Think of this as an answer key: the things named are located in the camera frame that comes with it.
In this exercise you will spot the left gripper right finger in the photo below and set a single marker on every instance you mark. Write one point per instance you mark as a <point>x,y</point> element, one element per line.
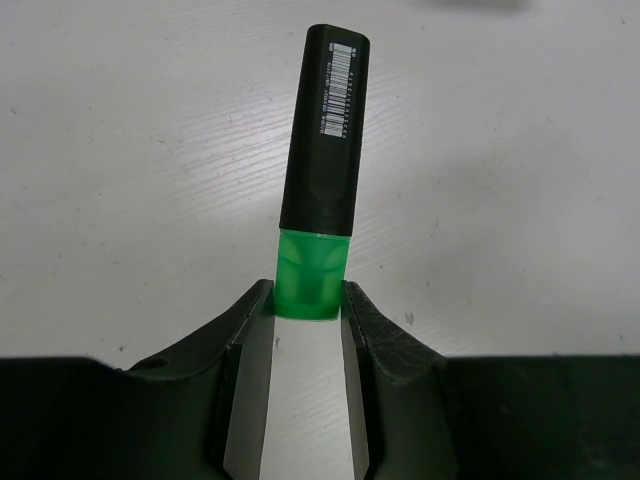
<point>416,414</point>

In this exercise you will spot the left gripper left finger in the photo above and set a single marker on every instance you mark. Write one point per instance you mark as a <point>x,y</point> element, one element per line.
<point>195,410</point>

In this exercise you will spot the green highlighter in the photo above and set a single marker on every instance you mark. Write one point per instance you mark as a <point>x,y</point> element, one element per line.
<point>319,198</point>

